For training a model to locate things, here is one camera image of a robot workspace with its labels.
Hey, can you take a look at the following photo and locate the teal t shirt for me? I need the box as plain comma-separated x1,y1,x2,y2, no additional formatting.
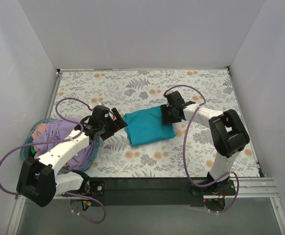
123,106,175,147

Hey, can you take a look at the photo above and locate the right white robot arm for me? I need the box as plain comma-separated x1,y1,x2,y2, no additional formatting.
160,91,250,195

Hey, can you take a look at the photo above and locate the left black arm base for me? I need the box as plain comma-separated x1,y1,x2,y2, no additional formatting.
61,180,106,211

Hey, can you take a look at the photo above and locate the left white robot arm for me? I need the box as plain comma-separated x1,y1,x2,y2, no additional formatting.
16,105,127,207

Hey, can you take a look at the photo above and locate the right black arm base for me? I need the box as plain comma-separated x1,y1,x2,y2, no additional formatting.
191,179,239,213

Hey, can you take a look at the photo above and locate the lavender t shirt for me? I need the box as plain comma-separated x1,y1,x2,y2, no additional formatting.
29,118,99,171

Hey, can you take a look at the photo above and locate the pink garment in basket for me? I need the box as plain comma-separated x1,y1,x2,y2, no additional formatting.
31,123,47,140

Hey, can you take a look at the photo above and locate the green black garment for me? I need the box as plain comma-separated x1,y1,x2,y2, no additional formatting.
28,146,37,158

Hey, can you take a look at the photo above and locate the clear blue plastic basket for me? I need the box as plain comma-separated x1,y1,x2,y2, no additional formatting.
25,118,99,173

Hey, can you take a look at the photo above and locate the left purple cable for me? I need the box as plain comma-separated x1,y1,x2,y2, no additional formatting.
0,97,108,224

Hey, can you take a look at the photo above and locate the purple cable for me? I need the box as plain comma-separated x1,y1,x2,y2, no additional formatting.
0,97,108,224
164,85,241,213

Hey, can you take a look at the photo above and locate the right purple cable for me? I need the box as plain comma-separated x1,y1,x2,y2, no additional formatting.
164,85,241,213

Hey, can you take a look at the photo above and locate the aluminium frame rail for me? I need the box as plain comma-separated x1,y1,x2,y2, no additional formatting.
7,197,70,235

